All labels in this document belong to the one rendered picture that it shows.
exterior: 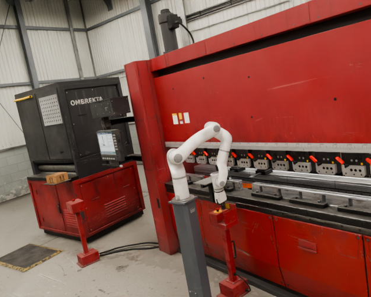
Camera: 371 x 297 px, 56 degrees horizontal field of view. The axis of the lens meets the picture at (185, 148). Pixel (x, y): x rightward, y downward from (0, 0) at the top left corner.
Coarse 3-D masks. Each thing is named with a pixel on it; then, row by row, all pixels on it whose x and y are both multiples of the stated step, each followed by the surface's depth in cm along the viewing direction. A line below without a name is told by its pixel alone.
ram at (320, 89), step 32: (352, 32) 210; (224, 64) 300; (256, 64) 273; (288, 64) 250; (320, 64) 230; (352, 64) 214; (160, 96) 391; (192, 96) 346; (224, 96) 309; (256, 96) 280; (288, 96) 256; (320, 96) 236; (352, 96) 218; (192, 128) 358; (224, 128) 319; (256, 128) 288; (288, 128) 263; (320, 128) 241; (352, 128) 223
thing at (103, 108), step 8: (96, 104) 404; (104, 104) 389; (112, 104) 380; (120, 104) 387; (128, 104) 394; (96, 112) 408; (104, 112) 393; (112, 112) 381; (120, 112) 387; (128, 112) 394; (104, 120) 417; (104, 128) 421; (112, 168) 429
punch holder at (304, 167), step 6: (294, 156) 264; (300, 156) 259; (306, 156) 255; (300, 162) 261; (306, 162) 256; (312, 162) 257; (294, 168) 266; (300, 168) 261; (306, 168) 257; (312, 168) 258
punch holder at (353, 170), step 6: (342, 156) 233; (348, 156) 229; (354, 156) 226; (360, 156) 223; (366, 156) 224; (348, 162) 230; (354, 162) 227; (360, 162) 224; (366, 162) 224; (342, 168) 234; (348, 168) 231; (354, 168) 228; (360, 168) 224; (366, 168) 225; (348, 174) 232; (354, 174) 229; (360, 174) 225; (366, 174) 225
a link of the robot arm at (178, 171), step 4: (172, 148) 287; (168, 152) 284; (168, 160) 286; (168, 164) 288; (172, 164) 286; (180, 164) 287; (172, 168) 285; (176, 168) 283; (180, 168) 283; (172, 172) 282; (176, 172) 280; (180, 172) 280; (184, 172) 282; (172, 176) 283; (176, 176) 280; (180, 176) 280; (184, 176) 282
